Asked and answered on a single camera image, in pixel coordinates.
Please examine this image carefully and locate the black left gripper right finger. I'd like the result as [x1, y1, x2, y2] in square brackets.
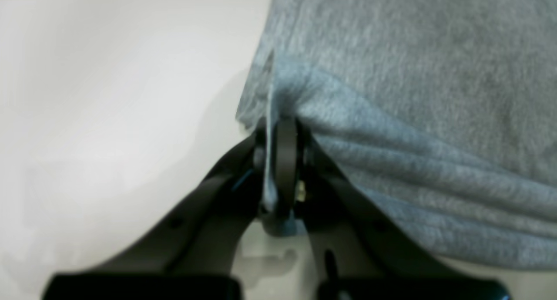
[274, 119, 465, 282]

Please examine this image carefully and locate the grey T-shirt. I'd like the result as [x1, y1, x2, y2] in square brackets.
[235, 0, 557, 270]

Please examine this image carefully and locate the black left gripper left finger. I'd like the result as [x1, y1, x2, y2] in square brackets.
[89, 126, 266, 276]

